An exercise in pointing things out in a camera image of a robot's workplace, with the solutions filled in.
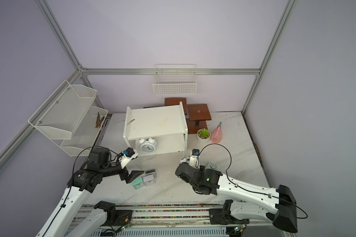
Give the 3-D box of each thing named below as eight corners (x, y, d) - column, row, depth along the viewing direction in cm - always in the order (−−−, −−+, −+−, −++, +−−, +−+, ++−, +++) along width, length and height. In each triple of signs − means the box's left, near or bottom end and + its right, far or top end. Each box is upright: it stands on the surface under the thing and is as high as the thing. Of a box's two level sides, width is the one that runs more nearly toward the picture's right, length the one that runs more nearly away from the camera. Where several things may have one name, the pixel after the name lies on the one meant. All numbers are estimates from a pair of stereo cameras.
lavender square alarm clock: (145, 186, 86) (143, 183, 81) (144, 180, 88) (142, 177, 83) (155, 183, 87) (154, 179, 82) (154, 178, 89) (153, 174, 85)
